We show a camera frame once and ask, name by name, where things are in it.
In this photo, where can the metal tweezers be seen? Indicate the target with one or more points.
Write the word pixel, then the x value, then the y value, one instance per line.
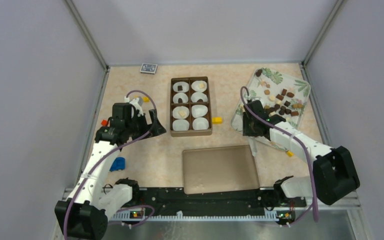
pixel 253 146

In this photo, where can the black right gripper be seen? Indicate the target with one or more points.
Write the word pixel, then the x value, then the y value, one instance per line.
pixel 247 131

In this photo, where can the white paper cup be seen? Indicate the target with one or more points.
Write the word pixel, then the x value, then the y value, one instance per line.
pixel 195 85
pixel 196 95
pixel 200 123
pixel 199 110
pixel 175 112
pixel 180 125

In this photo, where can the brown chocolate box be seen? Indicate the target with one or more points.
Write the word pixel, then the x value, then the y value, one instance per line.
pixel 190 107

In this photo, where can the floral white serving tray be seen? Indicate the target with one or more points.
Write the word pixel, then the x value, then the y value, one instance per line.
pixel 279 93

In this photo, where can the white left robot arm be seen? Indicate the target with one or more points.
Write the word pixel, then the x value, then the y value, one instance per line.
pixel 86 212

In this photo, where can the blue playing card deck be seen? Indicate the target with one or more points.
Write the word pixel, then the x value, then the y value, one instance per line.
pixel 148 68

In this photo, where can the gold box lid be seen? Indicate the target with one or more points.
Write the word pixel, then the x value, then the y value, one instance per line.
pixel 219 169

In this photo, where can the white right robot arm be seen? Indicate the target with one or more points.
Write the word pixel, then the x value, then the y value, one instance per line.
pixel 332 173

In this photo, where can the blue toy car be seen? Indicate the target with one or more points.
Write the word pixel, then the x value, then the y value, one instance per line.
pixel 118 164

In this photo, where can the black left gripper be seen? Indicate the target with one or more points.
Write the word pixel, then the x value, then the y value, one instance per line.
pixel 141 116

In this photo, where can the white chocolate piece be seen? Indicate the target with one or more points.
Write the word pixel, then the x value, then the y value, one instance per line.
pixel 182 113

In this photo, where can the red small block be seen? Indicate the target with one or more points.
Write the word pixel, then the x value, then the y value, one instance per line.
pixel 104 122

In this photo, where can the yellow block left side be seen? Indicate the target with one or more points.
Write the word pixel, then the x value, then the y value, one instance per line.
pixel 146 99

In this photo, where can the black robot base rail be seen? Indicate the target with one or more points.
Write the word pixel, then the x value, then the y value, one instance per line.
pixel 167 201

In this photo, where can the yellow block centre table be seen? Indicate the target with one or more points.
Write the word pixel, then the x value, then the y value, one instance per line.
pixel 217 120

